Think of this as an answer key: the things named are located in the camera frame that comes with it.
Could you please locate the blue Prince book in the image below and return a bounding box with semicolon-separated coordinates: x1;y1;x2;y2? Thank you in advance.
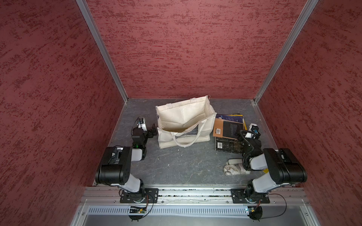
216;114;245;123

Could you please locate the thin black book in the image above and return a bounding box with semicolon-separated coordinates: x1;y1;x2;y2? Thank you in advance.
213;118;246;139

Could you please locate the beige canvas tote bag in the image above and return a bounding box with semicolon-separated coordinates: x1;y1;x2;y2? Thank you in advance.
156;96;216;149

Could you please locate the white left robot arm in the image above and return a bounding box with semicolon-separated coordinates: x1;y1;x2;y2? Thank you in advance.
95;124;159;203

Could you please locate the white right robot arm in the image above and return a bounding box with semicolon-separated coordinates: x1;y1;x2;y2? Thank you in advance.
238;130;307;203

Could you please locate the crumpled white cloth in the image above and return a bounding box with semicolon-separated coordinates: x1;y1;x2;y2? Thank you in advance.
223;159;250;176

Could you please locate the right circuit board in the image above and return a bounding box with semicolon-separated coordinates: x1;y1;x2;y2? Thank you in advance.
248;206;263;221

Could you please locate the circuit board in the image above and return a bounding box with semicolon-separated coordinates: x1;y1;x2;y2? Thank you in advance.
248;206;263;221
129;206;148;215

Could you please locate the left circuit board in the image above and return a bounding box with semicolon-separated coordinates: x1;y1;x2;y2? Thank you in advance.
129;206;148;215

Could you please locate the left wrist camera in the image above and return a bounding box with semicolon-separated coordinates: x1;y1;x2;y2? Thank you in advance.
136;117;147;131

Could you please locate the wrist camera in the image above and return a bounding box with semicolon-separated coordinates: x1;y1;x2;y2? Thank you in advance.
245;123;261;139
136;117;147;131

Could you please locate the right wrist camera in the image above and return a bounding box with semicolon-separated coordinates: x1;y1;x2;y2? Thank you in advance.
245;123;261;139

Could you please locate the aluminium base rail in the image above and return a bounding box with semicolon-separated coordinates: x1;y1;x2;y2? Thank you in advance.
71;185;320;226

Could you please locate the left aluminium corner post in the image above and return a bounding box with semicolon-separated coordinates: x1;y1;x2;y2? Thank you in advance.
76;0;129;104

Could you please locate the aluminium corner post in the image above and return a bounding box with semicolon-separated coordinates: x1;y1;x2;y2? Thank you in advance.
254;0;319;106
76;0;129;104

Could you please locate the right aluminium corner post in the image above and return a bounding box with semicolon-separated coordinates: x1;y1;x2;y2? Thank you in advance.
254;0;319;106

